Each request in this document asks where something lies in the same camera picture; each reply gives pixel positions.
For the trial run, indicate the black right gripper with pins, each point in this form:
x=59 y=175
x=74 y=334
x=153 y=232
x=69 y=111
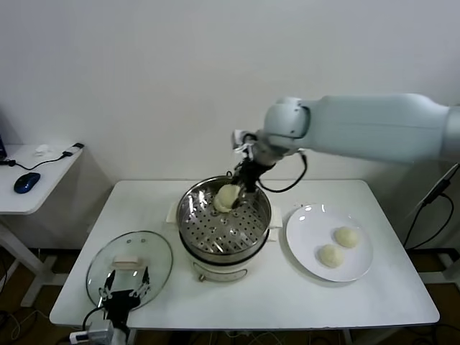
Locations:
x=251 y=174

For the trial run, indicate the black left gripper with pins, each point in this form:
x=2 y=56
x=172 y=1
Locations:
x=120 y=305

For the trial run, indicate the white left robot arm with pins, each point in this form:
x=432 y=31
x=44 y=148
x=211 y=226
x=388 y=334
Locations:
x=120 y=336

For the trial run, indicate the perforated steel steamer basket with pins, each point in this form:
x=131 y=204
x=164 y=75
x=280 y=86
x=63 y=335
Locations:
x=223 y=233

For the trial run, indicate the steel steamer pot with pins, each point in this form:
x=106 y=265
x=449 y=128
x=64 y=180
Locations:
x=219 y=267

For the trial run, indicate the white round plate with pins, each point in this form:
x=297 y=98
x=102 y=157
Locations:
x=309 y=230

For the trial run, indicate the white side desk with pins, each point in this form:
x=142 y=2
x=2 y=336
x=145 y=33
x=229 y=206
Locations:
x=32 y=205

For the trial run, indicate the blue computer mouse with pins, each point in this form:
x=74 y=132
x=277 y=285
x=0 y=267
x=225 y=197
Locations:
x=27 y=182

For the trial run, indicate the small white crumpled object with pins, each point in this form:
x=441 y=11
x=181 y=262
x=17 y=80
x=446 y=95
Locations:
x=42 y=150

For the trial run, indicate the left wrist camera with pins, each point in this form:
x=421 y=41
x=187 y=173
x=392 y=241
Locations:
x=97 y=332

